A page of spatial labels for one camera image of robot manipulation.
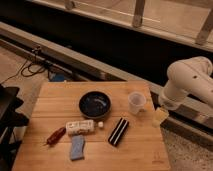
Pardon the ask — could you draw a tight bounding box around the white plastic bottle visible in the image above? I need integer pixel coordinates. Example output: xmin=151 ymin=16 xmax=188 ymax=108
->
xmin=66 ymin=120 xmax=104 ymax=135

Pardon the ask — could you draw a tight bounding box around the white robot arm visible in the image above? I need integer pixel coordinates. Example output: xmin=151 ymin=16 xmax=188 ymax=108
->
xmin=153 ymin=56 xmax=213 ymax=127

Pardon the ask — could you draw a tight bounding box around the clear plastic measuring cup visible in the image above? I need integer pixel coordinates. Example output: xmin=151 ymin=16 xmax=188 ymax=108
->
xmin=128 ymin=92 xmax=147 ymax=115

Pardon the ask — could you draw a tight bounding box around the black white striped box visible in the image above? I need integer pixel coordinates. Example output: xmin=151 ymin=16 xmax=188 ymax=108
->
xmin=108 ymin=118 xmax=129 ymax=147

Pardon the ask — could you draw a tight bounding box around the dark blue bowl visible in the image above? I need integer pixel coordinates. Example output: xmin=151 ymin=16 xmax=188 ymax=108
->
xmin=79 ymin=91 xmax=111 ymax=120

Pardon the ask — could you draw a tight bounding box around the blue sponge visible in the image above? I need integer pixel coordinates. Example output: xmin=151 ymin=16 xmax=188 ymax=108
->
xmin=70 ymin=135 xmax=85 ymax=161

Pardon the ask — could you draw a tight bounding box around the blue object on floor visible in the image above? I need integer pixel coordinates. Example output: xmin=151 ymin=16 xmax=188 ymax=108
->
xmin=50 ymin=74 xmax=65 ymax=82

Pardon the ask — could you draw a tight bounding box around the black chair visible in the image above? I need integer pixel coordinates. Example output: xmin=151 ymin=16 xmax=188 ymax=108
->
xmin=0 ymin=84 xmax=29 ymax=171

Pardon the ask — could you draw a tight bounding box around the metal railing frame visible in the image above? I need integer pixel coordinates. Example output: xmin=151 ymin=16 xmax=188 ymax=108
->
xmin=28 ymin=0 xmax=213 ymax=52

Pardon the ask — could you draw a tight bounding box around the black cable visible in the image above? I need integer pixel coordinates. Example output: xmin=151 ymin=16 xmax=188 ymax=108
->
xmin=0 ymin=46 xmax=54 ymax=85

